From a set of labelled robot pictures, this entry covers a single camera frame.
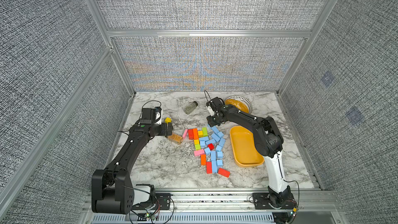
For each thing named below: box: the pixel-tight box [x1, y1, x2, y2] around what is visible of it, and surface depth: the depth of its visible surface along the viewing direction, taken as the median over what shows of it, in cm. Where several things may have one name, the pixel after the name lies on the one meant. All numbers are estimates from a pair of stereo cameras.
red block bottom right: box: [217, 167, 231, 178], surface depth 83 cm
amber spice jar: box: [167, 132, 183, 145], surface depth 94 cm
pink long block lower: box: [193, 148, 205, 157], surface depth 90 cm
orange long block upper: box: [192, 128, 199, 140], surface depth 97 cm
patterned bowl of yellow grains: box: [224, 95, 253, 115], surface depth 112 cm
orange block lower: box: [200, 154, 207, 166], surface depth 89 cm
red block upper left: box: [188, 128, 194, 140], surface depth 97 cm
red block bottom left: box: [205, 161, 213, 174], surface depth 85 cm
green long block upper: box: [201, 127, 208, 137], surface depth 98 cm
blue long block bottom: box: [211, 160, 218, 174], surface depth 85 cm
